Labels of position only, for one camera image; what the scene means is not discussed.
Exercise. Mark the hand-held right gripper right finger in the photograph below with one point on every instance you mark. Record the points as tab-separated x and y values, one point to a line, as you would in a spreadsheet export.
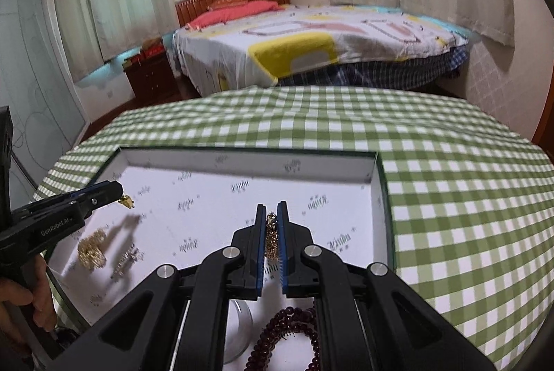
282	254

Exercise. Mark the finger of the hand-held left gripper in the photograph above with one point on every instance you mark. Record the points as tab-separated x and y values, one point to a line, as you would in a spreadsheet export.
97	201
86	189

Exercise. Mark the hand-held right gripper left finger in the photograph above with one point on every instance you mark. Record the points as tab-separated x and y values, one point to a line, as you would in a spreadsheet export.
261	254

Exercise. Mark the gold charm with red tassel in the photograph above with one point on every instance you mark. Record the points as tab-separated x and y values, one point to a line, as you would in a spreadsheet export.
127	202

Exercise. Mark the silver crystal brooch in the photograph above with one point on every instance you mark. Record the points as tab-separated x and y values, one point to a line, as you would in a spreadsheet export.
125	260

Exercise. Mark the shallow green cardboard box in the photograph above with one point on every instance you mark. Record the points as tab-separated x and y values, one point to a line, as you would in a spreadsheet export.
194	189

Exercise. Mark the person's left hand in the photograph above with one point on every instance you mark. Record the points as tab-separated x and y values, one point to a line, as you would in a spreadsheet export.
45	297

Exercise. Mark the white bangle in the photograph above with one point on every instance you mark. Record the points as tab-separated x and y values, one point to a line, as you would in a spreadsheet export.
242	327

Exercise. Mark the glass sliding wardrobe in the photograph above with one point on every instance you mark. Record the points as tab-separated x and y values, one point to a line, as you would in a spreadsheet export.
39	72

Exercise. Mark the dark wooden nightstand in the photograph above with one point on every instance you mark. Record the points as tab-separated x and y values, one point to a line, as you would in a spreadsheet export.
149	79

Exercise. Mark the small dark red box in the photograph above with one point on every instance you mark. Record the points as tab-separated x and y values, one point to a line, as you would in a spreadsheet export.
132	62

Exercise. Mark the brown bag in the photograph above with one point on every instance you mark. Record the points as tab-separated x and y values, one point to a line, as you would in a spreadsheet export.
153	43

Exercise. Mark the green checked tablecloth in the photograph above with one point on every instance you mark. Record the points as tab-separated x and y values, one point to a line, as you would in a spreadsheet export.
433	180

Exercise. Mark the blue plaid bed sheet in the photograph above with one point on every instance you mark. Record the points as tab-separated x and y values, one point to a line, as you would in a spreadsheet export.
389	72

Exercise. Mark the bed with patterned sheet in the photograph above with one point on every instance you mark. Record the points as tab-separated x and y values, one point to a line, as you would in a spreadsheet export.
346	38

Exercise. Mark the red patterned pillow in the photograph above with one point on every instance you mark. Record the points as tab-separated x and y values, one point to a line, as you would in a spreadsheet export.
227	3

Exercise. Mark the pink pillow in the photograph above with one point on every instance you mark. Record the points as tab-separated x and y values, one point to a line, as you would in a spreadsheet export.
242	13

